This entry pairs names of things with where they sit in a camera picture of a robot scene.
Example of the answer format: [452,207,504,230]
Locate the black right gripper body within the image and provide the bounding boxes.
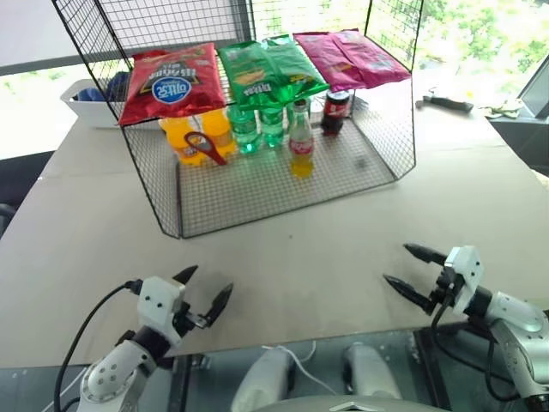
[422,262,468,318]

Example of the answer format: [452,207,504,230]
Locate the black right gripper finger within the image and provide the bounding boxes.
[382,274,435,315]
[402,242,449,265]

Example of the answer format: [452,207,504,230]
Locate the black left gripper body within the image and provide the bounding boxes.
[172,286,208,345]

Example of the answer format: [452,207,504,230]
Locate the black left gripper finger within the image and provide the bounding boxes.
[172,264,200,286]
[200,282,235,330]

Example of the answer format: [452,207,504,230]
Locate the red bottle opener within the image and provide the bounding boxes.
[184,131,229,167]

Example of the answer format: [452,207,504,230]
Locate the orange soda plastic bottle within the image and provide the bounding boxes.
[201,108,238,156]
[158,115,206,167]

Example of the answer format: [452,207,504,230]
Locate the green soda plastic bottle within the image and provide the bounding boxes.
[256,103,287,149]
[226,105,260,155]

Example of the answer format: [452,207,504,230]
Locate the glass bottle with red label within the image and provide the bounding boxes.
[288,98,317,179]

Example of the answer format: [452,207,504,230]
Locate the silver rounded robot leg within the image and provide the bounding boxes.
[341,342,405,412]
[231,345,298,412]

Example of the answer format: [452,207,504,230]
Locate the silver robot torso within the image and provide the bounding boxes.
[252,395,438,412]

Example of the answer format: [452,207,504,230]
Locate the black hand tool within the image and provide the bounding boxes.
[414,87,475,114]

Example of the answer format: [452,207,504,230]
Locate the pale green crumpled cloth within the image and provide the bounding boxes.
[479,99,523,119]

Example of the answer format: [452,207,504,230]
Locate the dark cola can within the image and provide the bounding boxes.
[320,88,355,137]

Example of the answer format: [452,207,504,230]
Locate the red chips bag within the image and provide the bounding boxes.
[118,41,226,126]

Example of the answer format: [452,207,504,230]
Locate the white plastic bin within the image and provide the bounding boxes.
[59,78,126,130]

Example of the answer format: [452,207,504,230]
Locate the blue cloth bundle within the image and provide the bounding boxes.
[78,70,131,104]

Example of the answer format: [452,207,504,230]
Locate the magenta chips bag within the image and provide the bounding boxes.
[332,28,413,90]
[293,31,365,92]

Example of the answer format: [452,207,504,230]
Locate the green chips bag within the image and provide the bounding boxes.
[217,40,301,112]
[261,33,330,100]

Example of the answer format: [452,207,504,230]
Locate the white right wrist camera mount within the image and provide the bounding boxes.
[443,245,486,317]

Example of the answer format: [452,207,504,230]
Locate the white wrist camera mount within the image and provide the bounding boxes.
[136,276,188,347]
[443,245,486,317]

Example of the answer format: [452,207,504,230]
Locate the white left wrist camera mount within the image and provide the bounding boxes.
[136,276,188,347]

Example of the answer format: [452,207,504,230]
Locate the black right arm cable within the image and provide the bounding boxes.
[430,286,523,403]

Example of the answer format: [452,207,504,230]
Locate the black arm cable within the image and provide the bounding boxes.
[53,278,143,412]
[430,286,523,403]

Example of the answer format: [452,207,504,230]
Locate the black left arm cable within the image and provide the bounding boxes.
[53,278,143,412]

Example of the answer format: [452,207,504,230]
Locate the black wire grid rack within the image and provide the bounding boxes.
[50,0,425,239]

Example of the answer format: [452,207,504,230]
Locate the thin white cable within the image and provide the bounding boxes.
[261,341,344,397]

